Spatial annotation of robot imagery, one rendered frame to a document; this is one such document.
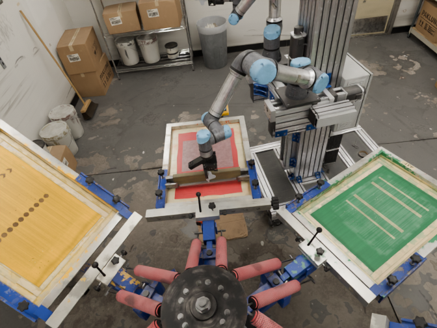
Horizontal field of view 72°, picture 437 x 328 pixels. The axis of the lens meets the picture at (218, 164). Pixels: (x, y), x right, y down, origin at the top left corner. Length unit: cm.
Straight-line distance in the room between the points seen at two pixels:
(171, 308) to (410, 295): 201
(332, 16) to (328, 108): 53
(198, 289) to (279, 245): 163
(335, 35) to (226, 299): 163
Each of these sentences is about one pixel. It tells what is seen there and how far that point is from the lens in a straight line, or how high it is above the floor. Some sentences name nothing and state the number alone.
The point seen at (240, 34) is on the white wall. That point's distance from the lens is 533.
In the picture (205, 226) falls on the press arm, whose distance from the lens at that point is 158.
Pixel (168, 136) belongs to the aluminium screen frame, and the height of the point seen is 99.
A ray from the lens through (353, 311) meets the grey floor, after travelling 259.
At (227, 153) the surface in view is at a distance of 203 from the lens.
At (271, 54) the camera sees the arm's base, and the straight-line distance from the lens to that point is 234.
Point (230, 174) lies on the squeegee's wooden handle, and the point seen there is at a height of 104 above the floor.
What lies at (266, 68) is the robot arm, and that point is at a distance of 150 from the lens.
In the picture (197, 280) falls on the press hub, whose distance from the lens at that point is 117.
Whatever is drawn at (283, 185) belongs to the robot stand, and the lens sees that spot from 281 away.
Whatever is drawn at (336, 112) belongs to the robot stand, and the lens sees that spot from 205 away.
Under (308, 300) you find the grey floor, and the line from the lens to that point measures 255.
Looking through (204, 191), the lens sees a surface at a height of 96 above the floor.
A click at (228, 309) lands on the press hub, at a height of 131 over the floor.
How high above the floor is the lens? 237
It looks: 46 degrees down
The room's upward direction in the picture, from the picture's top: 8 degrees counter-clockwise
